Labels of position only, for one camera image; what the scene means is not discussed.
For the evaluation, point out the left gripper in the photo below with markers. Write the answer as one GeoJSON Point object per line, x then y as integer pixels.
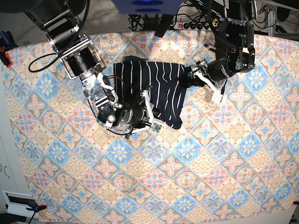
{"type": "Point", "coordinates": [201, 73]}

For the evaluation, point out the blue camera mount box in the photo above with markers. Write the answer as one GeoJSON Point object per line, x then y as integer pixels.
{"type": "Point", "coordinates": [147, 6]}

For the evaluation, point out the white power strip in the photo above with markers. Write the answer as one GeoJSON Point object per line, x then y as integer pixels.
{"type": "Point", "coordinates": [196, 25]}

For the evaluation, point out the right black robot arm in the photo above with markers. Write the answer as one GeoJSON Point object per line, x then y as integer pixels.
{"type": "Point", "coordinates": [63, 22]}

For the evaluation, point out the navy white striped T-shirt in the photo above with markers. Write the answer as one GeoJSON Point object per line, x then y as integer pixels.
{"type": "Point", "coordinates": [166, 93]}

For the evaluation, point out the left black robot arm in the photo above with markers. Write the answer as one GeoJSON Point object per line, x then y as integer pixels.
{"type": "Point", "coordinates": [234, 47]}

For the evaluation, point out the patterned floral tablecloth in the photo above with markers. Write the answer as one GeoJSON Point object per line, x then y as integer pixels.
{"type": "Point", "coordinates": [229, 161]}

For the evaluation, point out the black mounting post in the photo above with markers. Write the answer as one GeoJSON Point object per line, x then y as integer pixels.
{"type": "Point", "coordinates": [164, 24]}

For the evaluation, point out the blue orange clamp lower left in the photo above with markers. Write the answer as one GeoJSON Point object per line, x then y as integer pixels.
{"type": "Point", "coordinates": [35, 208]}

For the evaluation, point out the blue orange clamp upper left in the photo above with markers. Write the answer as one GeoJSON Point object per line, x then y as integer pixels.
{"type": "Point", "coordinates": [6, 43]}

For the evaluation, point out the white wall vent box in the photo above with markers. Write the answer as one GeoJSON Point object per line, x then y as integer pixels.
{"type": "Point", "coordinates": [18, 203]}

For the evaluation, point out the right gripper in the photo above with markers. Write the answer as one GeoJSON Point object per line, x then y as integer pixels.
{"type": "Point", "coordinates": [139, 117]}

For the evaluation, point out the blue orange clamp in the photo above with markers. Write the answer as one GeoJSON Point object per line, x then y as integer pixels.
{"type": "Point", "coordinates": [6, 43]}
{"type": "Point", "coordinates": [35, 208]}

